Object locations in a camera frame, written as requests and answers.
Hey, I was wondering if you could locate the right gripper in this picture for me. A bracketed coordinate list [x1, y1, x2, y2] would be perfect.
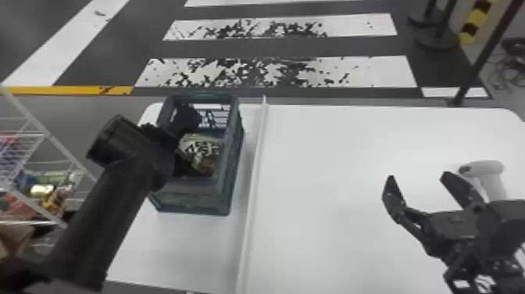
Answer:
[381, 170, 499, 264]

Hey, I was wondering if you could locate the green snack packet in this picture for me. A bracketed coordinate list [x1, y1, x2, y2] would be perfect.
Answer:
[177, 133, 225, 177]

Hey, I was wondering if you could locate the hand scanner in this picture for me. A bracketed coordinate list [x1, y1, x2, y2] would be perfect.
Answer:
[457, 160, 510, 203]

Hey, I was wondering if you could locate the dark green crate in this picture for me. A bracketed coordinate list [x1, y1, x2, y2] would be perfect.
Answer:
[148, 95, 245, 217]

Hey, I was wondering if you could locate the white slab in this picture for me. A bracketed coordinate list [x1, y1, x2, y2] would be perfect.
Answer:
[105, 95, 269, 294]

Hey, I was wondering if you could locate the yellow can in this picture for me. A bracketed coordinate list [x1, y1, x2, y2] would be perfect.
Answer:
[29, 184, 55, 199]

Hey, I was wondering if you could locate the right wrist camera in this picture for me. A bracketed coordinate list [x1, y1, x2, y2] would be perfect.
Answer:
[485, 199, 525, 253]

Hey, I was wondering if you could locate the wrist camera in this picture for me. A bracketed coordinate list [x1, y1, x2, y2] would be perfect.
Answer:
[485, 199, 525, 253]
[170, 104, 203, 138]

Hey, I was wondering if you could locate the yellow black striped post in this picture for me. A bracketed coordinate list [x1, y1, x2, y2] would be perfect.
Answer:
[448, 0, 515, 45]

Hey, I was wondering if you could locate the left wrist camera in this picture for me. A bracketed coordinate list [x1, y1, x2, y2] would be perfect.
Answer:
[170, 104, 203, 138]

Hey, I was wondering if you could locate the white wire rack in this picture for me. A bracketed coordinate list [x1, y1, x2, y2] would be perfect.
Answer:
[0, 84, 98, 229]

